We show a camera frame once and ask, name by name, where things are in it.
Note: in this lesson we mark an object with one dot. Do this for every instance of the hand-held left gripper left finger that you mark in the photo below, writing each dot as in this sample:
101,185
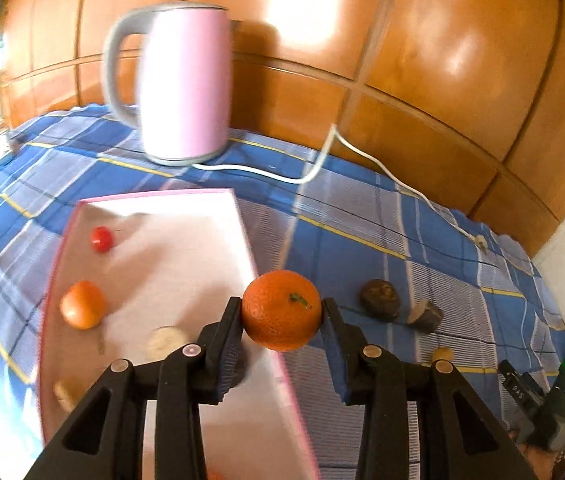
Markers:
230,350

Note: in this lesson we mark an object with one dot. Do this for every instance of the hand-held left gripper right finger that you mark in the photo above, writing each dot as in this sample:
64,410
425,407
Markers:
335,360

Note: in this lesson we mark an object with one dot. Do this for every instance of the orange mandarin with stem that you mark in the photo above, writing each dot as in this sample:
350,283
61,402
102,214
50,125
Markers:
277,315

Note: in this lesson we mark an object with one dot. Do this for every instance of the pale cut root piece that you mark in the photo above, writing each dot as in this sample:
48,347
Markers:
165,342

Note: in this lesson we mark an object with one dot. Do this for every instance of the pink rimmed white box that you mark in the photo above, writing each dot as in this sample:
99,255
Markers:
187,270

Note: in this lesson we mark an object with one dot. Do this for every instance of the red cherry tomato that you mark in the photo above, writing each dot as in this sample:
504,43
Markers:
101,238

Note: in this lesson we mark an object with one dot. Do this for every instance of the light brown potato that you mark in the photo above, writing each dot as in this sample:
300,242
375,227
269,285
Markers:
65,392

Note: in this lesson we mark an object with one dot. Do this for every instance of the dark brown wrinkled fruit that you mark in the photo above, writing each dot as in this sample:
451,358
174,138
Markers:
380,300

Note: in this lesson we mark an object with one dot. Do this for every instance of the dark cut root piece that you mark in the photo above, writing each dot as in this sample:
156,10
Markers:
425,316

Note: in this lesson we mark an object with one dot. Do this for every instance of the small yellow potato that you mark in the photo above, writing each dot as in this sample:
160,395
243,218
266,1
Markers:
442,355

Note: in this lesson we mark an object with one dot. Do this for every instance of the blue plaid bedsheet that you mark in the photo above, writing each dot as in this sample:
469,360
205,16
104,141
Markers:
362,220

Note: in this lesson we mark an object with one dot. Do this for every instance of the white power plug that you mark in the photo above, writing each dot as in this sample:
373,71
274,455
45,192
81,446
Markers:
480,242

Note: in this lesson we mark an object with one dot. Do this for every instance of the pink electric kettle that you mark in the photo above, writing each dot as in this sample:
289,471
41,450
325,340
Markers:
182,85

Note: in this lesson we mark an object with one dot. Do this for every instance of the wooden wardrobe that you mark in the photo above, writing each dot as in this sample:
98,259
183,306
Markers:
412,60

